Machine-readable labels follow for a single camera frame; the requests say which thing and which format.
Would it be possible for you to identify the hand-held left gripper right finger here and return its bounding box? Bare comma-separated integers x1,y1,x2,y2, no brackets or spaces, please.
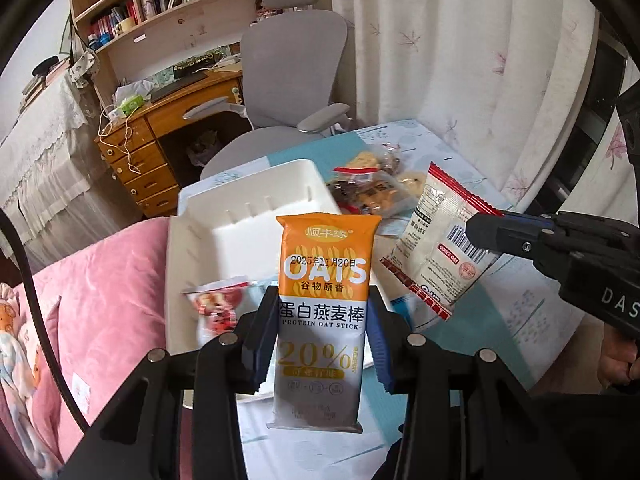
366,297,576,480

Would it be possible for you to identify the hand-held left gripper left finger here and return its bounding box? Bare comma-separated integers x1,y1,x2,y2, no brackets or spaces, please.
57,284,280,480

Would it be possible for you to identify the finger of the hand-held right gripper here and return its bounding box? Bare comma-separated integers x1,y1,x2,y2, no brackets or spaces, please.
502,211,568,232
464,212,572,282

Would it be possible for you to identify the white red-edged snack packet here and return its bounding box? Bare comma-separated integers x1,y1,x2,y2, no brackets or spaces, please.
380,161,503,333

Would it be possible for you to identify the orange white oat bar packet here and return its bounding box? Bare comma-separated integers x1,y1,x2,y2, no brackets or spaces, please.
266,214,383,433

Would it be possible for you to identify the white storage box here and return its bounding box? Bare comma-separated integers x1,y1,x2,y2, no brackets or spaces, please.
165,159,401,411

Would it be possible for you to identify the clear red-striped snack packet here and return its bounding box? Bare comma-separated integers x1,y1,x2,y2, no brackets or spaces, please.
332,149,382,175

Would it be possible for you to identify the clear bag of snacks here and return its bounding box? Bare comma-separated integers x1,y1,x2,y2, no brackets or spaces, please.
326,170,418,217

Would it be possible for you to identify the person's right hand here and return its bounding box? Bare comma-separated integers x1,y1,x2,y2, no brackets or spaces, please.
596,326,640,390

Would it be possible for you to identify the red printed snack packet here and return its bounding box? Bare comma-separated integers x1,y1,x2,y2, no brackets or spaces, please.
182,276,271,346

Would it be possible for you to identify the pale yellow snack packet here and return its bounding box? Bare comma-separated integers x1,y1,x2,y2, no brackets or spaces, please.
400,169,430,198

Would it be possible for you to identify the pink blanket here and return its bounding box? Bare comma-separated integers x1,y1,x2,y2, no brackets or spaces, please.
0,217,201,463

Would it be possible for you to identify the white floral curtain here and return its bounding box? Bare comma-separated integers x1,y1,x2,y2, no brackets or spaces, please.
315,0,631,211

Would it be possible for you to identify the wooden desk with drawers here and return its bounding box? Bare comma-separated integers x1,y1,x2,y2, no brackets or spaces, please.
95,67,246,218

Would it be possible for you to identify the cartoon printed blanket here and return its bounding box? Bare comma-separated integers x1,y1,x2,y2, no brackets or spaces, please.
0,282,66,467

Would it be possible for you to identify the grey office chair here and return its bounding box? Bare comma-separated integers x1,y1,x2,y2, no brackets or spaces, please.
182,0,353,181

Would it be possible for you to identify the black keyboard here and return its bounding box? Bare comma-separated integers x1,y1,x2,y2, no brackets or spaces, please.
150,72,208,103

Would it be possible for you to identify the white plastic bag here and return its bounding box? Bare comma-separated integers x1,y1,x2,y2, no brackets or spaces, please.
114,79,157,106

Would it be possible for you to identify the white lace furniture cover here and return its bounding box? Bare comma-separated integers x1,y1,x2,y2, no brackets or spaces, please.
0,62,121,271

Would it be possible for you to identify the floral cloth bag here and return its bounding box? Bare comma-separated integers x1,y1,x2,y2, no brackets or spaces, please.
67,50,101,88

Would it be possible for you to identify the wooden bookshelf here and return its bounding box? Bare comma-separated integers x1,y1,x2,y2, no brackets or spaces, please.
67,0,291,106

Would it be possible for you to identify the stack of books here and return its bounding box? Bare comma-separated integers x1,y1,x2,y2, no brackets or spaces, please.
17,60,71,111

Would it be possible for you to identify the black cable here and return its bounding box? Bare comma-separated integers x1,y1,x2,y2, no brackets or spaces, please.
0,207,93,441

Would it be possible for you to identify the white charging cable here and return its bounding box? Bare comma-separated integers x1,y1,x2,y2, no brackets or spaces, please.
96,104,140,177

